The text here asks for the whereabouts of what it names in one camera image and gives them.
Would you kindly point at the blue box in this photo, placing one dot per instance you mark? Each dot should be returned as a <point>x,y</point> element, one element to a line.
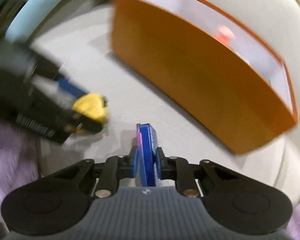
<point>147,144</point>

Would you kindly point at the orange cardboard box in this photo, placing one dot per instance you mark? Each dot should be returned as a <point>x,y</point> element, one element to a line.
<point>243,95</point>

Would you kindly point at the light blue pillow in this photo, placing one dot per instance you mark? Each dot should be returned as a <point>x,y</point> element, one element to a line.
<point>29,18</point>

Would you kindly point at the orange red item in box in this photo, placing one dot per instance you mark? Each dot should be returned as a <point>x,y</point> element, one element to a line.
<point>224,35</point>

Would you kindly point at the purple fluffy blanket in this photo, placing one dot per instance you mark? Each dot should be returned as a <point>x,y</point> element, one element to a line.
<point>23,158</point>

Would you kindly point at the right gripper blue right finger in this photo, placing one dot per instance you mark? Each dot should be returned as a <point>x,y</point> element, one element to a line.
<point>160,161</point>

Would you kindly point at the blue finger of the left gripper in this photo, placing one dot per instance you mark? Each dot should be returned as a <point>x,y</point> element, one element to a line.
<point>65,85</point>
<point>83,124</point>

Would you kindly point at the yellow tape measure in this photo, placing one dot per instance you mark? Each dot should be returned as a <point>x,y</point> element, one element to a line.
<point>93,106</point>

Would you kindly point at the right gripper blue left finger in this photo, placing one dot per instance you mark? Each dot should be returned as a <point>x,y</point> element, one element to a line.
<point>135,152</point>

